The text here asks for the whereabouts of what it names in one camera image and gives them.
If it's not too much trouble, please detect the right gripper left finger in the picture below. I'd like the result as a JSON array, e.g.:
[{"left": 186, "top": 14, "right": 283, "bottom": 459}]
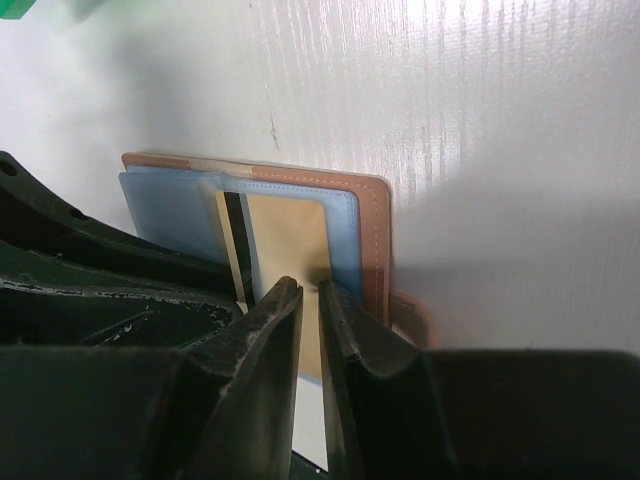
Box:
[{"left": 184, "top": 276, "right": 303, "bottom": 479}]

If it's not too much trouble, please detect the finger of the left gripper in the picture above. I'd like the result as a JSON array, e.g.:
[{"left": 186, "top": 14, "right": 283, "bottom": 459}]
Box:
[
  {"left": 1, "top": 249, "right": 242, "bottom": 347},
  {"left": 1, "top": 151, "right": 235, "bottom": 299}
]

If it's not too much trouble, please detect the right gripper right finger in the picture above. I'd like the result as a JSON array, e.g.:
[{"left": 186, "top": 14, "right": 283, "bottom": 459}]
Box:
[{"left": 319, "top": 281, "right": 450, "bottom": 479}]

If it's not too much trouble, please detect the gold card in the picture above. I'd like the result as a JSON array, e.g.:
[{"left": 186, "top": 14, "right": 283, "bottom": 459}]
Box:
[{"left": 215, "top": 191, "right": 331, "bottom": 381}]

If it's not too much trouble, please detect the tan leather card holder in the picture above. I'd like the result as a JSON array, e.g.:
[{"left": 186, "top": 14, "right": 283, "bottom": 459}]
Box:
[{"left": 121, "top": 151, "right": 440, "bottom": 351}]

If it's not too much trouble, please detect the green plastic bin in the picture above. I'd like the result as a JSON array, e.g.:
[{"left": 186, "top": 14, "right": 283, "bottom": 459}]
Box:
[{"left": 0, "top": 0, "right": 106, "bottom": 24}]

